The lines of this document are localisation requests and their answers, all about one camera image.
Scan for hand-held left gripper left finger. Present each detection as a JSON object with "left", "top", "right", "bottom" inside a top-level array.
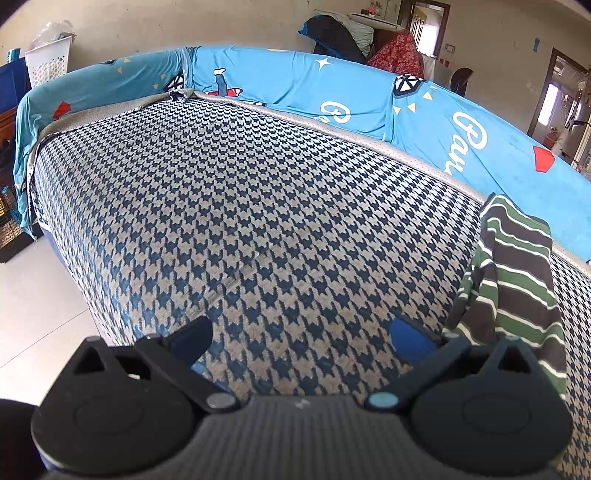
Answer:
[{"left": 62, "top": 316, "right": 241, "bottom": 414}]

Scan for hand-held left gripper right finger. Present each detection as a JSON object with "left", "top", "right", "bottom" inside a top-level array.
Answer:
[{"left": 365, "top": 315, "right": 536, "bottom": 414}]

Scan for green brown striped t-shirt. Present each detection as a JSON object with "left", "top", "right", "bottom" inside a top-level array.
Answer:
[{"left": 441, "top": 193, "right": 568, "bottom": 402}]

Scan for light folded clothes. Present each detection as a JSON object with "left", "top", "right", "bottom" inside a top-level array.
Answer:
[{"left": 342, "top": 16, "right": 376, "bottom": 58}]

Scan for houndstooth sofa seat cover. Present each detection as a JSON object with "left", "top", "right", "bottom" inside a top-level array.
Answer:
[{"left": 25, "top": 92, "right": 591, "bottom": 480}]

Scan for person's black clothing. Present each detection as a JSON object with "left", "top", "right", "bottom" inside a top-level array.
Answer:
[{"left": 0, "top": 399, "right": 40, "bottom": 480}]

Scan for white refrigerator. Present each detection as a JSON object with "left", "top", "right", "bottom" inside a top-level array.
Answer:
[{"left": 561, "top": 92, "right": 591, "bottom": 171}]

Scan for dark chair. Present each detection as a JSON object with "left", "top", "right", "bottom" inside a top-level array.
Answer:
[{"left": 450, "top": 67, "right": 474, "bottom": 97}]

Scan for wooden cabinet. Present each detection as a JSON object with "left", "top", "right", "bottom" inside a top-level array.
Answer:
[{"left": 0, "top": 111, "right": 21, "bottom": 188}]

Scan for blue printed sofa cover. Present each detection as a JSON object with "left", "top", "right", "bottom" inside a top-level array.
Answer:
[{"left": 13, "top": 44, "right": 591, "bottom": 264}]

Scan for wooden doorway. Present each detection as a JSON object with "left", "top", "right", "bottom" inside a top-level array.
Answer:
[
  {"left": 397, "top": 0, "right": 451, "bottom": 58},
  {"left": 526, "top": 46, "right": 591, "bottom": 148}
]

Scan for red floral cloth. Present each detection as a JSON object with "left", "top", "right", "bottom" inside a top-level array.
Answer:
[{"left": 367, "top": 30, "right": 426, "bottom": 79}]

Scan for blue storage box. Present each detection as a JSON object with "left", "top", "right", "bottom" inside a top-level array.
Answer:
[{"left": 0, "top": 58, "right": 31, "bottom": 114}]

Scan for white laundry basket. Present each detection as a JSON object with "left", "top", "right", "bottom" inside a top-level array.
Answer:
[{"left": 24, "top": 36, "right": 75, "bottom": 88}]

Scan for white flat board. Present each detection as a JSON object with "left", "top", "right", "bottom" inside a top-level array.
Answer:
[{"left": 348, "top": 13, "right": 400, "bottom": 29}]

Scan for clear plastic bag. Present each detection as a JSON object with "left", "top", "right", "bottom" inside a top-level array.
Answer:
[{"left": 30, "top": 21, "right": 70, "bottom": 51}]

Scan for black wire cage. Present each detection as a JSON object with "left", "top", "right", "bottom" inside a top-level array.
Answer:
[{"left": 0, "top": 185, "right": 35, "bottom": 264}]

